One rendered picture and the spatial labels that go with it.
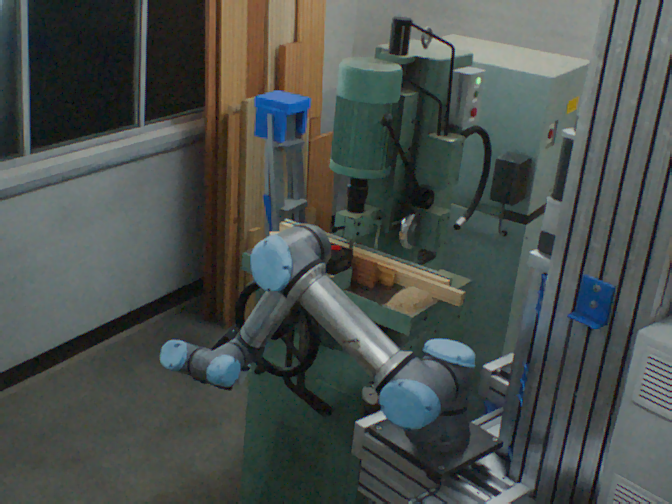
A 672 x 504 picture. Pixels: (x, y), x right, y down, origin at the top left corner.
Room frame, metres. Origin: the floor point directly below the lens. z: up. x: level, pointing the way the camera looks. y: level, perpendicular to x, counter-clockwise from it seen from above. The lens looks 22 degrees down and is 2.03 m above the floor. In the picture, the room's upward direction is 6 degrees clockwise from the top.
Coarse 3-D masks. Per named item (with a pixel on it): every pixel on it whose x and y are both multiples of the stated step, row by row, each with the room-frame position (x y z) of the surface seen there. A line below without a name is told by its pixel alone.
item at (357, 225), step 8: (368, 208) 2.74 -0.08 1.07; (376, 208) 2.75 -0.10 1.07; (336, 216) 2.67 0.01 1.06; (344, 216) 2.66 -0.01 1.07; (352, 216) 2.66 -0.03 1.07; (360, 216) 2.66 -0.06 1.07; (368, 216) 2.70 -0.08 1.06; (376, 216) 2.74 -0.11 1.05; (336, 224) 2.67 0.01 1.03; (344, 224) 2.66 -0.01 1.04; (352, 224) 2.64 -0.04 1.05; (360, 224) 2.66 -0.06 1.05; (368, 224) 2.70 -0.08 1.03; (336, 232) 2.67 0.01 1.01; (344, 232) 2.65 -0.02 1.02; (352, 232) 2.64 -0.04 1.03; (360, 232) 2.67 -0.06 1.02; (368, 232) 2.71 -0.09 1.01; (352, 240) 2.64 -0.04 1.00
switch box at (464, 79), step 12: (456, 72) 2.86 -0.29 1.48; (468, 72) 2.85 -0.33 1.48; (480, 72) 2.89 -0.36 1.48; (456, 84) 2.85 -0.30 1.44; (468, 84) 2.84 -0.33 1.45; (480, 84) 2.89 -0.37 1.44; (456, 96) 2.85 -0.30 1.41; (468, 96) 2.84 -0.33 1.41; (480, 96) 2.91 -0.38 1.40; (456, 108) 2.85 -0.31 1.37; (468, 108) 2.85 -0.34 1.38; (456, 120) 2.85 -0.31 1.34; (468, 120) 2.86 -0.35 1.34
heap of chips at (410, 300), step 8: (408, 288) 2.49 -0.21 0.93; (416, 288) 2.50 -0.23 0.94; (400, 296) 2.45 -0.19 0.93; (408, 296) 2.45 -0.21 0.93; (416, 296) 2.45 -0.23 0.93; (424, 296) 2.47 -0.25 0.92; (392, 304) 2.44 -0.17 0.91; (400, 304) 2.43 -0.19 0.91; (408, 304) 2.42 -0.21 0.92; (416, 304) 2.43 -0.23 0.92; (424, 304) 2.46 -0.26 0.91; (408, 312) 2.41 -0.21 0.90
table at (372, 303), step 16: (352, 288) 2.53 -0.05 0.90; (368, 288) 2.54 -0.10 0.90; (384, 288) 2.55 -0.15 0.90; (400, 288) 2.57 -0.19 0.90; (368, 304) 2.46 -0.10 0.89; (384, 304) 2.44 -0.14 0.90; (432, 304) 2.48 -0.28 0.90; (384, 320) 2.43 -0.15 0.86; (400, 320) 2.40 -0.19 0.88; (416, 320) 2.41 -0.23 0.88; (432, 320) 2.49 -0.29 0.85
